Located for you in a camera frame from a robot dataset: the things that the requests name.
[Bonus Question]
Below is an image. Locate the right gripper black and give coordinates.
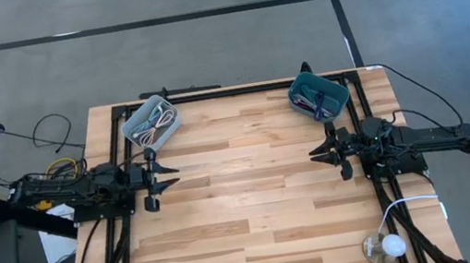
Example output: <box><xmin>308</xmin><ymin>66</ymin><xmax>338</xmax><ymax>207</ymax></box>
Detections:
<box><xmin>304</xmin><ymin>116</ymin><xmax>365</xmax><ymax>186</ymax></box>

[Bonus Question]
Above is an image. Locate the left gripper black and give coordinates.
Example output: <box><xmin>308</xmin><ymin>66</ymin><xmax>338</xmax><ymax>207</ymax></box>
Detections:
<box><xmin>126</xmin><ymin>143</ymin><xmax>186</xmax><ymax>215</ymax></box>

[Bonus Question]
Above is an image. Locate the light grey plastic bin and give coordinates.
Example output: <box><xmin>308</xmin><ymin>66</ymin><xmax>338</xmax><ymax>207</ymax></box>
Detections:
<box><xmin>116</xmin><ymin>90</ymin><xmax>187</xmax><ymax>157</ymax></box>

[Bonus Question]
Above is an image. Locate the teal plastic bin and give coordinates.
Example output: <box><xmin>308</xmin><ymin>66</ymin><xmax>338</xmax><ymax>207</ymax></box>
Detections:
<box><xmin>283</xmin><ymin>64</ymin><xmax>355</xmax><ymax>127</ymax></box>

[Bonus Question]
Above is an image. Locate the black flat bar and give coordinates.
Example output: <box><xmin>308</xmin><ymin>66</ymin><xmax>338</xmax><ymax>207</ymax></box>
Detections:
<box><xmin>139</xmin><ymin>78</ymin><xmax>223</xmax><ymax>102</ymax></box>

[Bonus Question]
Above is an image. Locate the bulb lamp with brass base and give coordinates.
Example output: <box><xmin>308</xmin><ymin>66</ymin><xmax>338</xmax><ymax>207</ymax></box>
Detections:
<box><xmin>361</xmin><ymin>227</ymin><xmax>411</xmax><ymax>263</ymax></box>

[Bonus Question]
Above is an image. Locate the yellow round object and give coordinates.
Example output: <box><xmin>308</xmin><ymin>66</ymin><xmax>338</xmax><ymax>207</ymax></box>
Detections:
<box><xmin>34</xmin><ymin>199</ymin><xmax>54</xmax><ymax>212</ymax></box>

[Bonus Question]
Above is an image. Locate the white paper sheet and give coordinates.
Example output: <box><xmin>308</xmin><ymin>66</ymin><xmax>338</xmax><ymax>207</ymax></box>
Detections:
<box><xmin>34</xmin><ymin>201</ymin><xmax>82</xmax><ymax>263</ymax></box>

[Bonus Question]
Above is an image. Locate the black diagonal beam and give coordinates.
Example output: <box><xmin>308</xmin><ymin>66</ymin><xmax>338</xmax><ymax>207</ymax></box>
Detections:
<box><xmin>0</xmin><ymin>187</ymin><xmax>79</xmax><ymax>251</ymax></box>

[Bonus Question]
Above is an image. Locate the white lamp cord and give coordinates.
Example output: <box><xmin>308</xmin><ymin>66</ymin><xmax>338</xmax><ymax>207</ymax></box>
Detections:
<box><xmin>373</xmin><ymin>192</ymin><xmax>444</xmax><ymax>235</ymax></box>

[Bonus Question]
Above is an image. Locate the yellow cable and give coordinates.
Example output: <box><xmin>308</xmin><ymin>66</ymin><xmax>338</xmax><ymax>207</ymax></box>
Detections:
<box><xmin>42</xmin><ymin>155</ymin><xmax>80</xmax><ymax>182</ymax></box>

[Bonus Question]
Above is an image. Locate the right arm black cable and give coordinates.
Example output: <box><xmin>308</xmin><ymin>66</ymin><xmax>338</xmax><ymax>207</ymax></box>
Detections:
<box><xmin>367</xmin><ymin>51</ymin><xmax>466</xmax><ymax>139</ymax></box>

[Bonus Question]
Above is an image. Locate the black aluminium table frame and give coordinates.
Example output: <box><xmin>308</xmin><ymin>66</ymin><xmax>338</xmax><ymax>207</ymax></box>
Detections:
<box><xmin>38</xmin><ymin>54</ymin><xmax>470</xmax><ymax>263</ymax></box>

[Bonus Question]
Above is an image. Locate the thin black floor cable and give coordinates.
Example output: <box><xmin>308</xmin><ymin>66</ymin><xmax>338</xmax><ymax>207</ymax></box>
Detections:
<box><xmin>0</xmin><ymin>109</ymin><xmax>87</xmax><ymax>162</ymax></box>

